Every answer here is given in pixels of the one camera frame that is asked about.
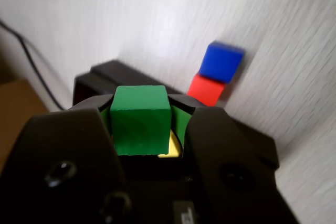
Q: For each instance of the yellow wooden cube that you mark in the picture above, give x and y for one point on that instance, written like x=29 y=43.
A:
x=173 y=148

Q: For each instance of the blue wooden cube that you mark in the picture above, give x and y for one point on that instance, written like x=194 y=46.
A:
x=221 y=61

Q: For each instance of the green wooden cube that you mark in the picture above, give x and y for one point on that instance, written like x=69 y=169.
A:
x=140 y=124

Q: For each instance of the black box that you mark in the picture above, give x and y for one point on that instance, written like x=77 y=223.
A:
x=105 y=73

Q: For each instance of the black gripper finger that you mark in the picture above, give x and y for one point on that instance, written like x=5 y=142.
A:
x=65 y=150
x=210 y=140

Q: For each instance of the red wooden cube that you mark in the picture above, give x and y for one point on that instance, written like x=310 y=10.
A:
x=206 y=90

